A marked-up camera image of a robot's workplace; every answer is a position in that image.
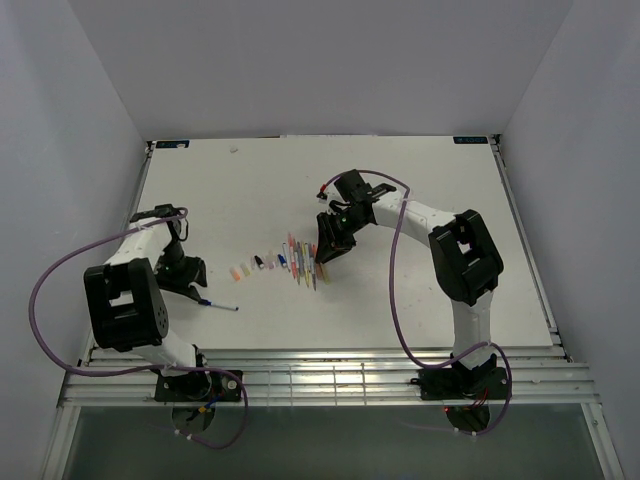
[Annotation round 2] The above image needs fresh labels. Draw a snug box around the grey silver pen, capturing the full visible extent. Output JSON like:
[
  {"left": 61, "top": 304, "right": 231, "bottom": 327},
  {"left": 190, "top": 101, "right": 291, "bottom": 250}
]
[{"left": 295, "top": 241, "right": 305, "bottom": 284}]

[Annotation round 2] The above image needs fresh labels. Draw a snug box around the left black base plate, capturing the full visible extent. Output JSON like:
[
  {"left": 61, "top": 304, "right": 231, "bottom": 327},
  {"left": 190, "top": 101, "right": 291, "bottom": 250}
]
[{"left": 153, "top": 370, "right": 243, "bottom": 404}]

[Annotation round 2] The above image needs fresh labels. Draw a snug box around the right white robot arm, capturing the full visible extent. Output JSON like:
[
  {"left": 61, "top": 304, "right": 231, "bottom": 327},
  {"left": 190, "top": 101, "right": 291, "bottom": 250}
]
[{"left": 314, "top": 169, "right": 511, "bottom": 399}]

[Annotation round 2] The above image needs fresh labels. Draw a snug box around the red pen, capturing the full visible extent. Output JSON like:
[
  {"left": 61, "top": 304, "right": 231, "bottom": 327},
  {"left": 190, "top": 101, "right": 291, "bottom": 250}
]
[{"left": 287, "top": 232, "right": 299, "bottom": 282}]

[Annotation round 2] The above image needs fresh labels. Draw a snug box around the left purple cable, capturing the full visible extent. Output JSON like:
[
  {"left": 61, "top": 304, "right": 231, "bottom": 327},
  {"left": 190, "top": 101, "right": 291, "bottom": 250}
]
[{"left": 28, "top": 206, "right": 250, "bottom": 450}]

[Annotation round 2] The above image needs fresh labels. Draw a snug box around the blue capped white pen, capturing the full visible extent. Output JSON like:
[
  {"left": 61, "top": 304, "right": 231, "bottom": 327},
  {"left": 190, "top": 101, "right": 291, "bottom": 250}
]
[{"left": 282, "top": 242, "right": 291, "bottom": 272}]

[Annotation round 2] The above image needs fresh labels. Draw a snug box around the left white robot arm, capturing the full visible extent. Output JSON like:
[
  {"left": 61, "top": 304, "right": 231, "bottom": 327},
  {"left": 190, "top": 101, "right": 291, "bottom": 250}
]
[{"left": 84, "top": 204, "right": 212, "bottom": 400}]

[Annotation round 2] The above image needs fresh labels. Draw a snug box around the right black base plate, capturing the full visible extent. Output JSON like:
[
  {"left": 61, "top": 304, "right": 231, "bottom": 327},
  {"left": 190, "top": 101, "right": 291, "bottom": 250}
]
[{"left": 409, "top": 367, "right": 510, "bottom": 401}]

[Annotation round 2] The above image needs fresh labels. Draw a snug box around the aluminium rail frame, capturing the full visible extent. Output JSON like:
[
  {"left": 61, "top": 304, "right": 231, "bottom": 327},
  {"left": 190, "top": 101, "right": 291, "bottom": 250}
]
[{"left": 60, "top": 345, "right": 600, "bottom": 407}]

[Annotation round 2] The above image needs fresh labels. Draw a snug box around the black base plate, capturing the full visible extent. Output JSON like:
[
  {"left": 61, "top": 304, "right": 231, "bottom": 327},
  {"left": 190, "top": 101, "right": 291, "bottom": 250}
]
[
  {"left": 409, "top": 367, "right": 510, "bottom": 401},
  {"left": 153, "top": 370, "right": 243, "bottom": 404}
]

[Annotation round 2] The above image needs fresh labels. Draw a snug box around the blue corner label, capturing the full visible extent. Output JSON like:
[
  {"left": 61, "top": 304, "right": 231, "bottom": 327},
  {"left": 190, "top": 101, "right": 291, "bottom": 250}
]
[
  {"left": 453, "top": 136, "right": 489, "bottom": 145},
  {"left": 155, "top": 140, "right": 190, "bottom": 149}
]

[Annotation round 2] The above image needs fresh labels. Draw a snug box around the black pen cap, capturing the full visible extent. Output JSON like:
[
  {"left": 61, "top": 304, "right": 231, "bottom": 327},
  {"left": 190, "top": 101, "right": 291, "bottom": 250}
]
[{"left": 253, "top": 255, "right": 265, "bottom": 270}]

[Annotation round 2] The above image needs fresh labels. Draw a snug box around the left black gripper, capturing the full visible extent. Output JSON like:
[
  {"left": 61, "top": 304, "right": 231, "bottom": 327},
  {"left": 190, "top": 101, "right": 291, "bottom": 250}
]
[{"left": 154, "top": 240, "right": 207, "bottom": 302}]

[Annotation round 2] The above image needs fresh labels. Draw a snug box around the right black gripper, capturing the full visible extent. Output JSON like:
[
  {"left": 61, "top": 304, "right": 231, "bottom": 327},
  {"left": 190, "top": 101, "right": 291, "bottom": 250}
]
[{"left": 315, "top": 208, "right": 369, "bottom": 263}]

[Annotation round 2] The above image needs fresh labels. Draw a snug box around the right blue corner label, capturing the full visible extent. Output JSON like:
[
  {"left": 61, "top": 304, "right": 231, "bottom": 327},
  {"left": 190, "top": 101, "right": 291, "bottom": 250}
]
[{"left": 453, "top": 136, "right": 489, "bottom": 145}]

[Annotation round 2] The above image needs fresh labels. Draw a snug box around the yellow green pen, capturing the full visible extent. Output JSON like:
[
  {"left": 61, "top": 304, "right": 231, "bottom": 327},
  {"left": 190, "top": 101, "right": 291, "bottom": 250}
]
[{"left": 316, "top": 264, "right": 330, "bottom": 284}]

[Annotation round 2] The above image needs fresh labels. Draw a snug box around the left blue corner label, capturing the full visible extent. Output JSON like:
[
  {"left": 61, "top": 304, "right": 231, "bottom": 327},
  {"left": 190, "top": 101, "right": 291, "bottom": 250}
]
[{"left": 155, "top": 140, "right": 190, "bottom": 149}]

